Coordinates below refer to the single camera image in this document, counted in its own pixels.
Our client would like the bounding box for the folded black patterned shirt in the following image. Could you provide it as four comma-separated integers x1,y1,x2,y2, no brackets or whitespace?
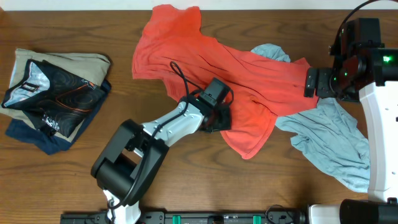
1,59,105,138

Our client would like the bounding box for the folded navy blue shirt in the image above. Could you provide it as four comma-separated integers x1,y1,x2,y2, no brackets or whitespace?
5,80,111,155

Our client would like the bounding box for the light blue t-shirt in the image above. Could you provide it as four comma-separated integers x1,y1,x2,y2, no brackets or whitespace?
250,43,371,194

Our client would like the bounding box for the folded beige shirt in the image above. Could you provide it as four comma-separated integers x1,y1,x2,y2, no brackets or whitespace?
1,49,110,141

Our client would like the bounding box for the red t-shirt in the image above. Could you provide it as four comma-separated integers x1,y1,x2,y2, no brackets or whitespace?
132,5,317,159

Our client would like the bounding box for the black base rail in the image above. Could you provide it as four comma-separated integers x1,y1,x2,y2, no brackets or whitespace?
60,205,308,224

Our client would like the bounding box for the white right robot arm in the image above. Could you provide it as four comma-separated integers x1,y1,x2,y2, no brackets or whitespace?
304,48,397,224

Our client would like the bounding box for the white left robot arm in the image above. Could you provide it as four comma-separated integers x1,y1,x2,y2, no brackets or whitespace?
91,95,231,223

